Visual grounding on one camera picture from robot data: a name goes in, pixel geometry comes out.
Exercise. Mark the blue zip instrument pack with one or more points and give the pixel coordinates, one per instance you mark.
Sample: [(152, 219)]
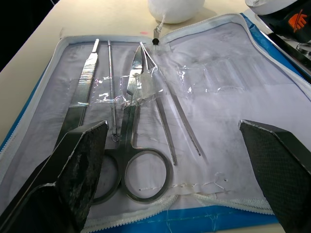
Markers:
[(218, 109)]

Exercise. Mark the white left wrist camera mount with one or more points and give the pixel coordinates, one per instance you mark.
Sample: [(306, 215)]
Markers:
[(267, 6)]

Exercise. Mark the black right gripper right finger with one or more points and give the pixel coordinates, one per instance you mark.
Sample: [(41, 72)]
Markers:
[(284, 170)]

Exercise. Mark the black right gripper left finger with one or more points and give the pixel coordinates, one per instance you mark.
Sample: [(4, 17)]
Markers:
[(73, 174)]

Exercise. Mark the thin metal probe needle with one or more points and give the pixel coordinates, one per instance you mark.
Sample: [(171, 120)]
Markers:
[(110, 72)]

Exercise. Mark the metal tweezers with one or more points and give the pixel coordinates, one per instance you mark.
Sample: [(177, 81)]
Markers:
[(184, 121)]

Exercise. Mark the metal zipper pull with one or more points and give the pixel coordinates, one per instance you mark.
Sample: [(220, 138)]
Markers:
[(156, 35)]

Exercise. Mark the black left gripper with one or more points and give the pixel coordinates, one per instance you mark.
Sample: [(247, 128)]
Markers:
[(279, 23)]

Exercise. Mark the metal surgical scissors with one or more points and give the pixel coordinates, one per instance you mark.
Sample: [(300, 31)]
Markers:
[(132, 80)]

